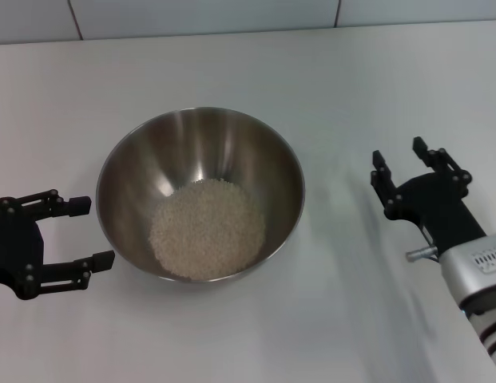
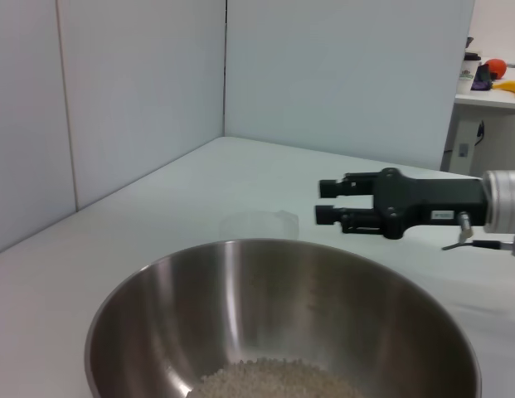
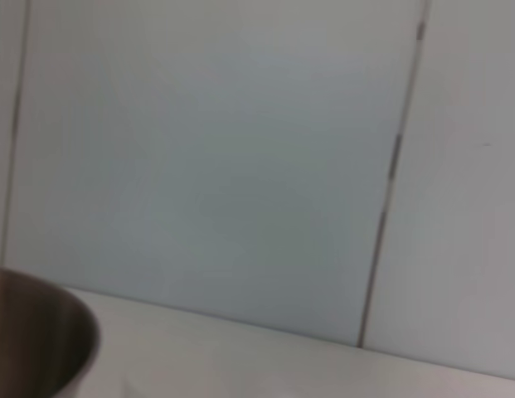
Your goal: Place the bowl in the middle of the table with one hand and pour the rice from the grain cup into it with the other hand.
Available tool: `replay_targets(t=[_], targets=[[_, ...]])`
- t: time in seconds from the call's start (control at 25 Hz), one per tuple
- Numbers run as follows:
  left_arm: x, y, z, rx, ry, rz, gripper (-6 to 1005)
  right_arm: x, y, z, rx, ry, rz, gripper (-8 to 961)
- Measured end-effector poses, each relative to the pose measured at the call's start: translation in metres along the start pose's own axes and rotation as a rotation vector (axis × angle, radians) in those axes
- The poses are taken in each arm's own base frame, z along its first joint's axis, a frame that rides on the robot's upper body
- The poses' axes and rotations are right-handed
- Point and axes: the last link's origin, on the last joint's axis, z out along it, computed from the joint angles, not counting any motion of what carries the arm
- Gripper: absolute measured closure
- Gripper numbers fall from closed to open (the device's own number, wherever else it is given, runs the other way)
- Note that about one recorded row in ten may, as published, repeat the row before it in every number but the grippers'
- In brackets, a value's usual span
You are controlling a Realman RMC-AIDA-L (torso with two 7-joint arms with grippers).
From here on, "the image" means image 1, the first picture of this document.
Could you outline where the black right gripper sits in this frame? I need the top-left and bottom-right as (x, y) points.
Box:
(370, 136), (488, 256)

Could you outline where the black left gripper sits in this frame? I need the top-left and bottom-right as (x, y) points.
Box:
(0, 189), (116, 301)

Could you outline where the right gripper cable with plug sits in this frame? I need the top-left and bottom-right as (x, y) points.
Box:
(407, 223), (439, 263)

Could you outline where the stainless steel mixing bowl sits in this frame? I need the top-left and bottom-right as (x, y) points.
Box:
(95, 106), (307, 283)

